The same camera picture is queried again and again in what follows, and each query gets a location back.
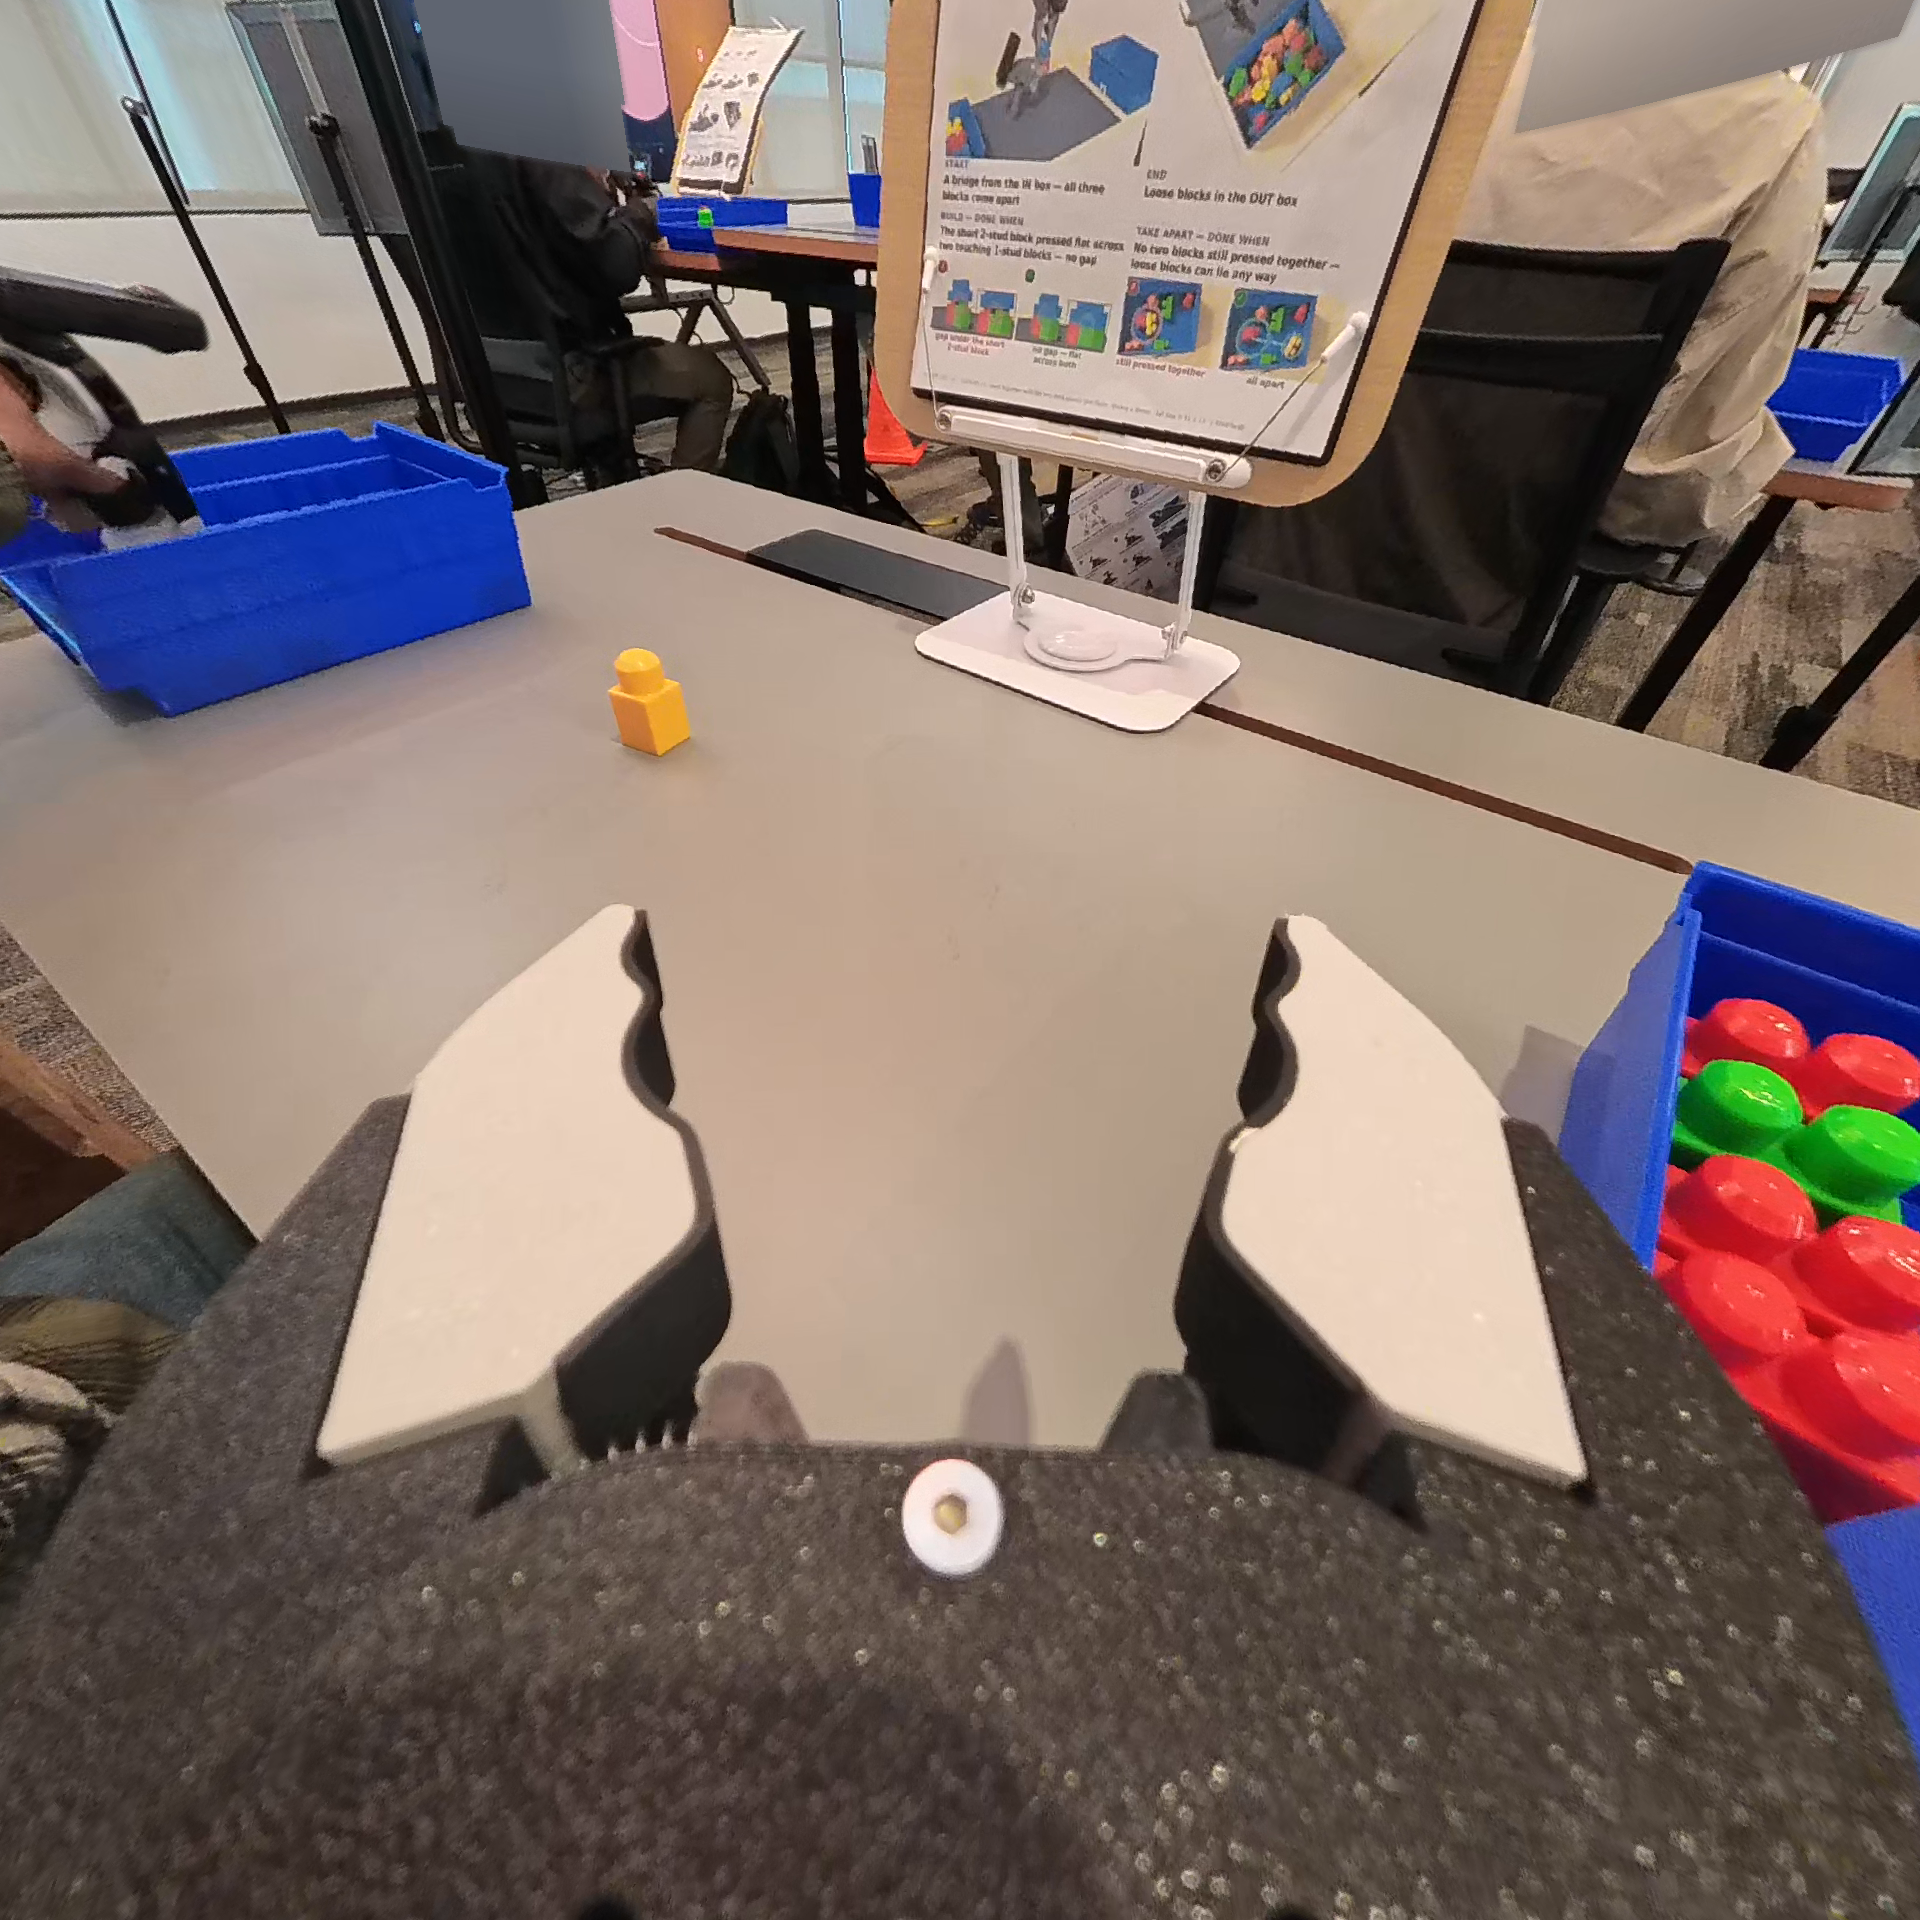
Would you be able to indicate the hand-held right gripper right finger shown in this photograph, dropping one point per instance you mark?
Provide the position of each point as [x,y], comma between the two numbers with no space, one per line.
[1394,1200]

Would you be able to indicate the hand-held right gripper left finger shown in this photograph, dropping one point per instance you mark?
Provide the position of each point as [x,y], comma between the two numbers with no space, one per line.
[509,1200]

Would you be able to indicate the blue plastic bin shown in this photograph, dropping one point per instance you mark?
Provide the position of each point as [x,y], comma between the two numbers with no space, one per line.
[299,599]

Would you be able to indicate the yellow one-stud mega block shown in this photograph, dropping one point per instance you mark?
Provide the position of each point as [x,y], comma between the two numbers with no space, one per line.
[650,715]

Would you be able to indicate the blue bin with coloured blocks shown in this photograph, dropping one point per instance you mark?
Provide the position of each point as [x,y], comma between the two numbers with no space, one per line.
[1627,1080]

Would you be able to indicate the green mega block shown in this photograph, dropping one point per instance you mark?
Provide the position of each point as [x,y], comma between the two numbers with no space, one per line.
[1739,1109]

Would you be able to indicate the small red mega block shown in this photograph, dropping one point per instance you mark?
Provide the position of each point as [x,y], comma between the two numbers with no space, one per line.
[1747,1037]

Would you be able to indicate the large red mega block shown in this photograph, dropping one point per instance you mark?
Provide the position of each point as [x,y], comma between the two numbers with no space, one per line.
[1844,1350]

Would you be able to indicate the person's left hand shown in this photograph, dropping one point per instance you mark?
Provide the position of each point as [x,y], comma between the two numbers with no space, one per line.
[37,465]

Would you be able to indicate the black tripod stand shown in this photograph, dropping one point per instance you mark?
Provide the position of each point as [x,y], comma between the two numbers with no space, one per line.
[387,301]
[210,270]

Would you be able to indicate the grey framed panel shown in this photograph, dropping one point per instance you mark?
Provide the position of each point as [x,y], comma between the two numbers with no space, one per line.
[322,105]

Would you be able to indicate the person's jeans leg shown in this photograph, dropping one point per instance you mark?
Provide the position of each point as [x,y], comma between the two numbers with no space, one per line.
[120,1243]

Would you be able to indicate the person's plaid shirt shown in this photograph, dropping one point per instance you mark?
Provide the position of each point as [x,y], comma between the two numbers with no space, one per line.
[59,1425]

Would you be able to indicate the blue bin with green block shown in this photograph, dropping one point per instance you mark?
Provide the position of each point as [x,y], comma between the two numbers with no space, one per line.
[734,218]

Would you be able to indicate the brown background table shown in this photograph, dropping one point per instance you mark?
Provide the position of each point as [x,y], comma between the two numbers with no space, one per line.
[1844,487]
[764,247]

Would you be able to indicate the background instruction board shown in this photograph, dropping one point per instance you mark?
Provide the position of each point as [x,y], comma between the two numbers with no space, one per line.
[734,105]

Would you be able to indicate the black backpack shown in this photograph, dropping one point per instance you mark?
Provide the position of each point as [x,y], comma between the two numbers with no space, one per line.
[757,441]

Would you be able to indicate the black rectangular table panel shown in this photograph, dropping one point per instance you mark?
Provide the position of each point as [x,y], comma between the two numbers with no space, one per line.
[856,570]

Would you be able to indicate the black office chair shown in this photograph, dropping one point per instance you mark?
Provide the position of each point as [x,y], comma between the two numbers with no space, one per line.
[1470,451]

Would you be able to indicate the orange traffic cone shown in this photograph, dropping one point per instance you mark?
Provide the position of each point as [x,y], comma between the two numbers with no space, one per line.
[896,429]

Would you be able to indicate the small blue background bin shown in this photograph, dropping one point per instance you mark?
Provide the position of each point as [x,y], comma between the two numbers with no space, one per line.
[1829,406]

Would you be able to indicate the wooden clip board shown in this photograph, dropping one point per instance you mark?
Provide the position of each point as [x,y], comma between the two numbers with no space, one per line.
[1442,195]

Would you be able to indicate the printed instruction sheet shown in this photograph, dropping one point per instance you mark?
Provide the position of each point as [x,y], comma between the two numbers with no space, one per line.
[1200,150]

